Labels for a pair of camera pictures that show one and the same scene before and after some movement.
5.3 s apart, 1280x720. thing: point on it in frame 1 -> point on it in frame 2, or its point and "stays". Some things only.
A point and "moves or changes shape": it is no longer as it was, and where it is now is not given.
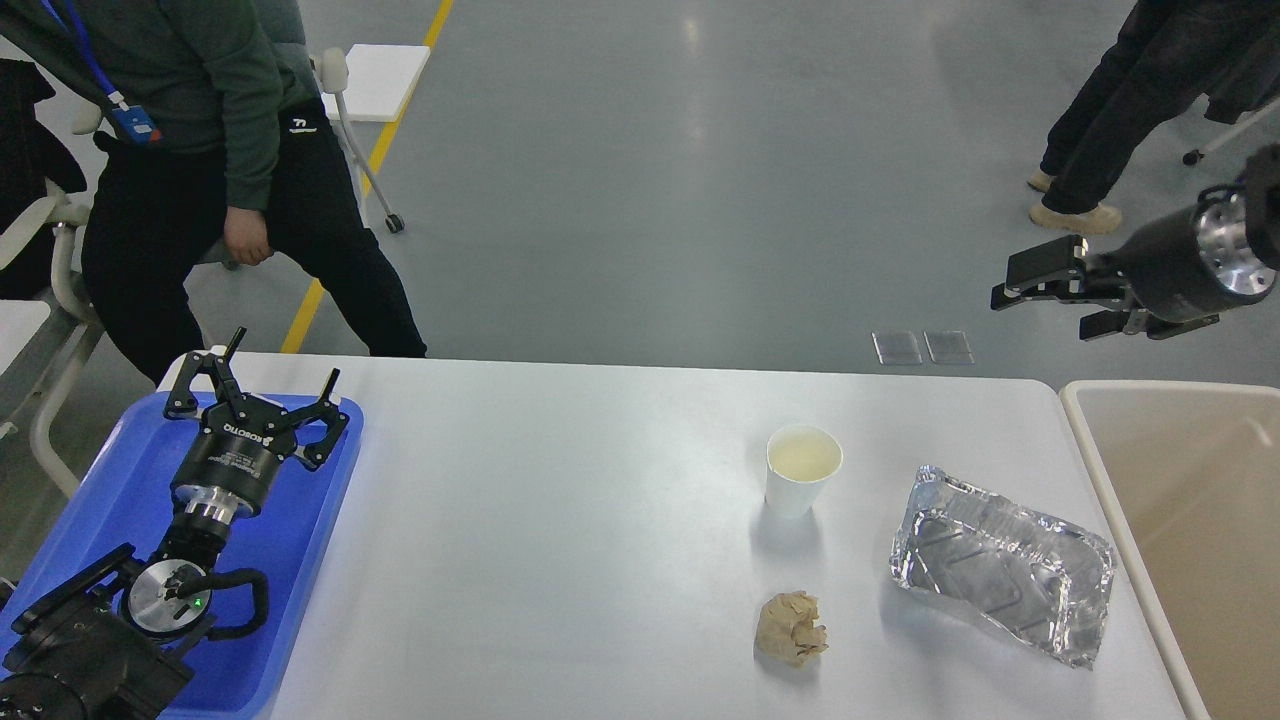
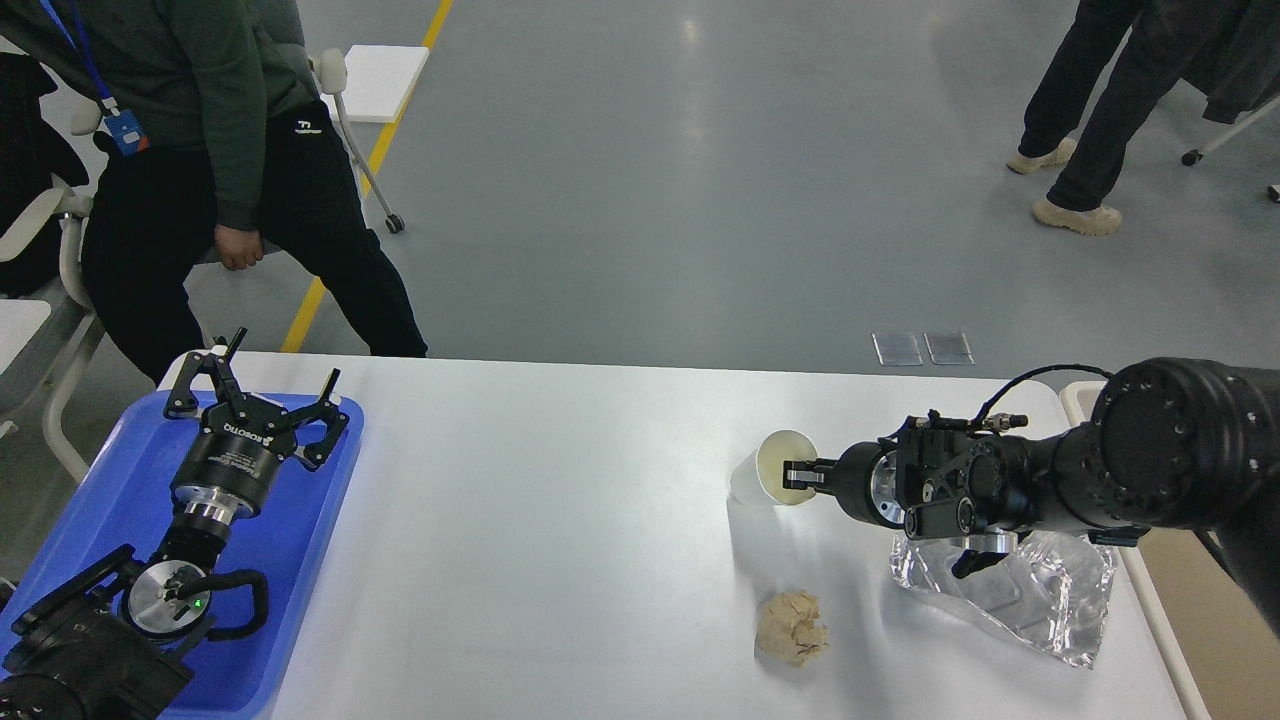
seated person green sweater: (211, 139) stays
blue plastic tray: (127, 503) stays
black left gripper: (231, 466) stays
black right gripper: (1181, 268) -> (867, 484)
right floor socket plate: (948, 347) stays
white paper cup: (800, 464) moves or changes shape
